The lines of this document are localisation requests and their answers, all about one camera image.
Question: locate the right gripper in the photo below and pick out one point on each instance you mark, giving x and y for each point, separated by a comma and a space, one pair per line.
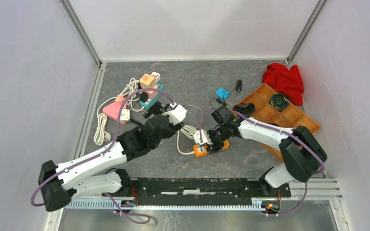
215, 147

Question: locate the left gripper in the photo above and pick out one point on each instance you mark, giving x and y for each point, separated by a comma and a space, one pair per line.
156, 109

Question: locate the teal power strip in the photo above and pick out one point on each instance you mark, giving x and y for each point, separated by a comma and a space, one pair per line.
150, 102

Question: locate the pink plug adapter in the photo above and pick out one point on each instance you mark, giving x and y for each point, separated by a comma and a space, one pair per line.
152, 93

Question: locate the orange power strip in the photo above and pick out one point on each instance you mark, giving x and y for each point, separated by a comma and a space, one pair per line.
203, 150

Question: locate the wooden cube adapter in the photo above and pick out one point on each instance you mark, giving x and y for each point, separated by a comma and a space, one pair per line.
147, 81

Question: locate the blue folding extension socket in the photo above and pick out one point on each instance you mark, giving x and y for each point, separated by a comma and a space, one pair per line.
222, 93

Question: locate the black power adapter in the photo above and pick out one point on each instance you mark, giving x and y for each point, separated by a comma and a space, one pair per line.
238, 85

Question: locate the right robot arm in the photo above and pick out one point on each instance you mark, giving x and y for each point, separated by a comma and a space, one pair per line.
302, 155

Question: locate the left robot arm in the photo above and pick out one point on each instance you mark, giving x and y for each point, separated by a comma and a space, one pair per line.
59, 184

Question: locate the small black adapter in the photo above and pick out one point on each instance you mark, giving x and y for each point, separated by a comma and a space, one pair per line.
143, 96

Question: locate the pink square power strip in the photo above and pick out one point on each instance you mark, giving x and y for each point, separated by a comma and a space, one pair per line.
118, 110

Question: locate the red cloth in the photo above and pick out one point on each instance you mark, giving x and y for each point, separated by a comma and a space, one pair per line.
285, 81

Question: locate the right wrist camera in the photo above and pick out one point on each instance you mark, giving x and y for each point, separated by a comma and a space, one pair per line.
201, 137

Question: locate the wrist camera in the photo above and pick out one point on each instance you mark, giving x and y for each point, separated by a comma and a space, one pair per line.
175, 113
201, 137

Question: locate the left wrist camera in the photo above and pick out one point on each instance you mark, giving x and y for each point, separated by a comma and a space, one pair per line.
175, 113

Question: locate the black ring object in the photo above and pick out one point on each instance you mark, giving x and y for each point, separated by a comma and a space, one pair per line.
246, 109

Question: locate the dark green ring object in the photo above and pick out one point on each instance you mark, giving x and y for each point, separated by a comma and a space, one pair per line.
279, 102

